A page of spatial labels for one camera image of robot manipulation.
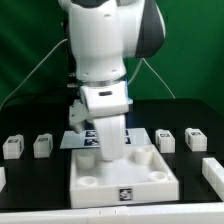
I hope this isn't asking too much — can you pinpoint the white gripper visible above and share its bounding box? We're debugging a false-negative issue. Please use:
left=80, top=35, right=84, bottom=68
left=81, top=81, right=129, bottom=161

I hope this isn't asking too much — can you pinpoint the white square tabletop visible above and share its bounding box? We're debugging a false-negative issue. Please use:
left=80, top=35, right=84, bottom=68
left=69, top=144, right=179, bottom=208

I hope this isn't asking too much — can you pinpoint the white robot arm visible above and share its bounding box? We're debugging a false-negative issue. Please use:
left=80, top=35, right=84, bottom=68
left=58, top=0, right=166, bottom=161

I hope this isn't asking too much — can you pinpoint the white sheet with markers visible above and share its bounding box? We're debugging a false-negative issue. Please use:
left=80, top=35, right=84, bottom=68
left=59, top=127, right=153, bottom=150

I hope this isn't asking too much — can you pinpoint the white obstacle piece left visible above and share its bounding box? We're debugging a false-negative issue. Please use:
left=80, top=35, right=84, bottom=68
left=0, top=167, right=6, bottom=192

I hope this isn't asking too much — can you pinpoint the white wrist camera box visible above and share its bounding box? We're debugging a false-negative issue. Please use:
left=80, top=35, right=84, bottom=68
left=69, top=100, right=92, bottom=134

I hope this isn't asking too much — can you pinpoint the grey cable right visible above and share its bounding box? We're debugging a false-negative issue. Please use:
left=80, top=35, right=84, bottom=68
left=128, top=57, right=177, bottom=100

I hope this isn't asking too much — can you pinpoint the grey cable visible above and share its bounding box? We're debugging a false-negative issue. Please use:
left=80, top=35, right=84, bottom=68
left=128, top=57, right=177, bottom=100
left=0, top=38, right=69, bottom=111

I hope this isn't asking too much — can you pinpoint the grey cable left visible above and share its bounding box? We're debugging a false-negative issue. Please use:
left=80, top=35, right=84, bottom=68
left=0, top=38, right=69, bottom=111

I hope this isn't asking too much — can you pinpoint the white obstacle wall right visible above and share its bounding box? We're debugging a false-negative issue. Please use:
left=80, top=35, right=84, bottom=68
left=202, top=157, right=224, bottom=202

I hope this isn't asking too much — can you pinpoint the white front table rail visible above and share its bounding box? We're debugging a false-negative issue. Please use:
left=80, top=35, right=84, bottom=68
left=0, top=202, right=224, bottom=224

